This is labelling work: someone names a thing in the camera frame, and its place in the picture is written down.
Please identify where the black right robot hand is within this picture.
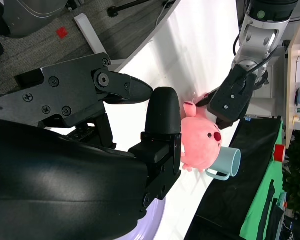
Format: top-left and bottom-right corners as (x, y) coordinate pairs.
(0, 52), (183, 240)

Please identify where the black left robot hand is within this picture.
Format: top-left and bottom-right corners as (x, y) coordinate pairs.
(195, 63), (258, 130)

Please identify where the pink plush beaver doll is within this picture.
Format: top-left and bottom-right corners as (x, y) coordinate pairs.
(180, 92), (224, 173)

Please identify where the purple round plate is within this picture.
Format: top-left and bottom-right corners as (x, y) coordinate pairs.
(128, 196), (167, 240)

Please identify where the light blue mug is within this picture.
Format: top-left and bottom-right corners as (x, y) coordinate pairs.
(204, 146), (242, 182)

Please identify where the wooden shelf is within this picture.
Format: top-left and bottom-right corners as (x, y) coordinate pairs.
(284, 23), (300, 149)

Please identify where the black backdrop cloth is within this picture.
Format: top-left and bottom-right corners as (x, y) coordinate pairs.
(184, 116), (284, 240)

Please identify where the green cloth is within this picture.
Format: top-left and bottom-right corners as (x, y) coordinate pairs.
(239, 119), (289, 240)

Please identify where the green potted plant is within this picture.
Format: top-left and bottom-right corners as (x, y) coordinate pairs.
(281, 129), (300, 220)

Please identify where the black swivel chair base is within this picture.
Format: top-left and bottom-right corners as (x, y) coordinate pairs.
(107, 0), (143, 18)

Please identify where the red square floor marker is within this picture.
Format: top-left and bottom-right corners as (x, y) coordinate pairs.
(55, 25), (69, 39)

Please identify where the white table leg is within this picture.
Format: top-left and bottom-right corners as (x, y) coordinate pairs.
(73, 13), (109, 55)

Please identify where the grey robot body shell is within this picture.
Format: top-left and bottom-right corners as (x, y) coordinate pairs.
(1, 0), (69, 39)

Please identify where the white cable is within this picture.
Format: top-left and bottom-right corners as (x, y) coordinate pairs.
(154, 0), (171, 29)

